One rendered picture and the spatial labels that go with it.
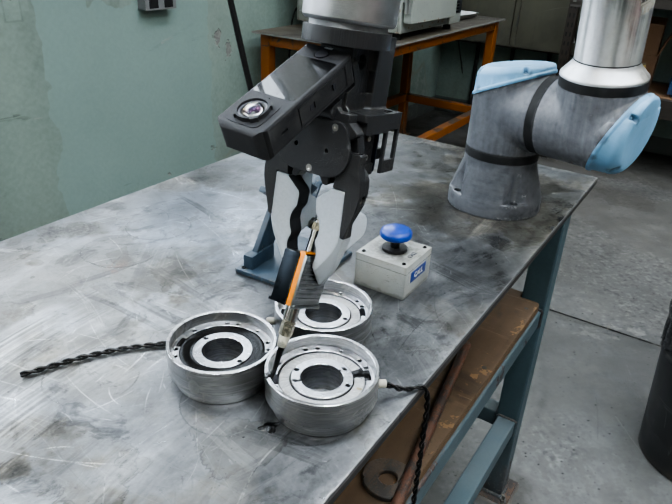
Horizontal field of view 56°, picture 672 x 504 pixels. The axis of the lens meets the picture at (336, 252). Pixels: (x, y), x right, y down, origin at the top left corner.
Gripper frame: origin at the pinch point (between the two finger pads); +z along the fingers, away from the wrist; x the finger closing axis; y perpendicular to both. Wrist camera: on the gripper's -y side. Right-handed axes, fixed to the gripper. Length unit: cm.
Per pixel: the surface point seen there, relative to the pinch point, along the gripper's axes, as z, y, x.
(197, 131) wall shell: 36, 155, 166
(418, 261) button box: 5.9, 24.4, -0.5
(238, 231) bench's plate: 10.5, 23.5, 27.5
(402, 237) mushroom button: 3.1, 23.0, 1.5
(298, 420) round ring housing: 11.7, -4.2, -4.5
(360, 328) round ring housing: 8.6, 8.7, -2.2
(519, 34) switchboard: -21, 376, 109
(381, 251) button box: 5.7, 22.9, 4.0
